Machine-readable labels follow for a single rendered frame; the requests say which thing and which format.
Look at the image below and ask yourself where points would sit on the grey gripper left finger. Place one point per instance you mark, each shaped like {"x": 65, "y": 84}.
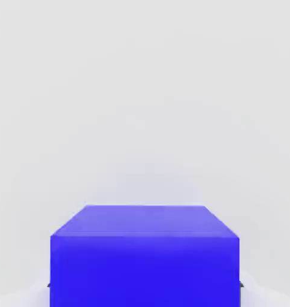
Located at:
{"x": 44, "y": 297}

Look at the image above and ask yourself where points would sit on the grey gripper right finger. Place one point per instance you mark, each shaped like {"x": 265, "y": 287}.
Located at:
{"x": 245, "y": 297}

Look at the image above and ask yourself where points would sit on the small blue cube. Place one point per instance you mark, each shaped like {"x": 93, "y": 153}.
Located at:
{"x": 145, "y": 268}

